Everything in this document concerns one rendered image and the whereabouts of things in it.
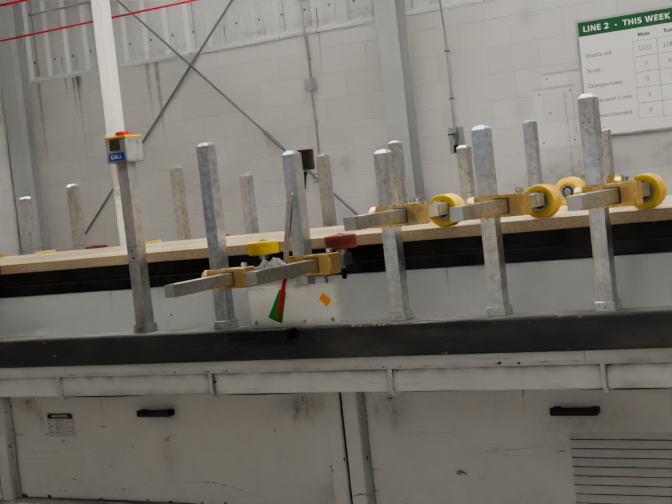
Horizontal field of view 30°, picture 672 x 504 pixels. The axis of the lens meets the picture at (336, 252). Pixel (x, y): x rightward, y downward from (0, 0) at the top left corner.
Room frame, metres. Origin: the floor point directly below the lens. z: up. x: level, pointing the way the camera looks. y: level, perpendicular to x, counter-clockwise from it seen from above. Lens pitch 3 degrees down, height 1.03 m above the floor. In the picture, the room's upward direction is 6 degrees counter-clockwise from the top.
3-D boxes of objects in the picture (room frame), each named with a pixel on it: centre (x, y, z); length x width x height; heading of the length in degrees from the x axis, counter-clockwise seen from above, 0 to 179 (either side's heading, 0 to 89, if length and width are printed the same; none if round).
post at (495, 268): (2.80, -0.35, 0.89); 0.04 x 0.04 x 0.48; 60
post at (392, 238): (2.92, -0.13, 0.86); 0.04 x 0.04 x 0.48; 60
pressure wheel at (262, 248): (3.28, 0.19, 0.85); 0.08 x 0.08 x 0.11
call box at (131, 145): (3.31, 0.52, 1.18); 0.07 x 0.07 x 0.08; 60
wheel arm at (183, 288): (3.11, 0.29, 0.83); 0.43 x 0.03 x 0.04; 150
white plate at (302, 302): (3.04, 0.12, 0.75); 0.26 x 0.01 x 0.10; 60
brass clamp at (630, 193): (2.66, -0.59, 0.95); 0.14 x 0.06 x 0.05; 60
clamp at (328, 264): (3.04, 0.06, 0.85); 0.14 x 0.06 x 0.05; 60
